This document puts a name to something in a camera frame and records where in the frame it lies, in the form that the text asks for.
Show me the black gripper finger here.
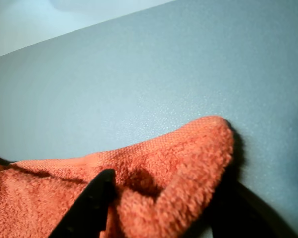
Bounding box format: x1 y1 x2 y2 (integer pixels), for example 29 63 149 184
48 168 117 238
210 179 298 238

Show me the orange terry towel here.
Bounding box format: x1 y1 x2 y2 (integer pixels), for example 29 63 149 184
0 115 236 238

